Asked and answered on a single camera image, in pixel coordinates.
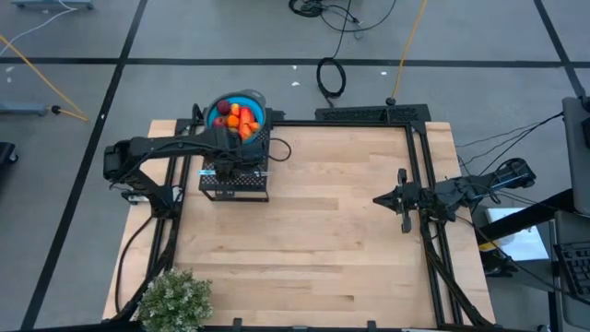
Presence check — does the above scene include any black perforated metal panel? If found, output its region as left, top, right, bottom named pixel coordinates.
left=314, top=103, right=432, bottom=124

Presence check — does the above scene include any yellow hanging cable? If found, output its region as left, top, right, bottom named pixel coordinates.
left=388, top=0, right=429, bottom=106
left=0, top=34, right=89, bottom=124

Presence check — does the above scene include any thin black cable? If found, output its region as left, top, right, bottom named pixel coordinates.
left=455, top=112, right=566, bottom=168

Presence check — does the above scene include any white floor cable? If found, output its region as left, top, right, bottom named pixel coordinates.
left=0, top=0, right=80, bottom=45

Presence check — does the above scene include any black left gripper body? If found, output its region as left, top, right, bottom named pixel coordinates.
left=202, top=126, right=269, bottom=174

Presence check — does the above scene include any blue collapsible colander grey rim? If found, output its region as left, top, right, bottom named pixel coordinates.
left=202, top=88, right=267, bottom=145

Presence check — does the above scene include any black power cable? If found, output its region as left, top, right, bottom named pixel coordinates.
left=113, top=214, right=156, bottom=319

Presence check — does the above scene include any black metal table frame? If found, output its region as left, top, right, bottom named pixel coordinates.
left=110, top=103, right=498, bottom=332

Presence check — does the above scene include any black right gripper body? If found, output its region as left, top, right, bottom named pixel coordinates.
left=395, top=168, right=437, bottom=234

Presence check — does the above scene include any green potted plant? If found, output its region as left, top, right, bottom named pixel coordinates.
left=136, top=267, right=215, bottom=332

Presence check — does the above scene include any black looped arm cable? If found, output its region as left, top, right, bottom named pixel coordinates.
left=265, top=136, right=293, bottom=163

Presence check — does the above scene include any black diagonal bar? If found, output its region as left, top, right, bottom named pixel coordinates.
left=477, top=187, right=577, bottom=241

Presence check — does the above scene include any grey stand foot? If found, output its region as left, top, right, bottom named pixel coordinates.
left=11, top=0, right=96, bottom=10
left=0, top=101, right=47, bottom=116

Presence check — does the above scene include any black cable bundle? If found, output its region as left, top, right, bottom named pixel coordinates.
left=289, top=0, right=398, bottom=34

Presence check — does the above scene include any black perforated metal stand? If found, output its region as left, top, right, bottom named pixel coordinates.
left=197, top=124, right=272, bottom=203

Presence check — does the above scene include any black keyboard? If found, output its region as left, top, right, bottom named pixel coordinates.
left=554, top=240, right=590, bottom=301

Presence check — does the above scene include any black coiled cable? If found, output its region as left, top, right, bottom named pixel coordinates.
left=315, top=0, right=352, bottom=108

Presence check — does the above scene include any black floor object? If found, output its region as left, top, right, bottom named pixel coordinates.
left=0, top=141, right=19, bottom=166

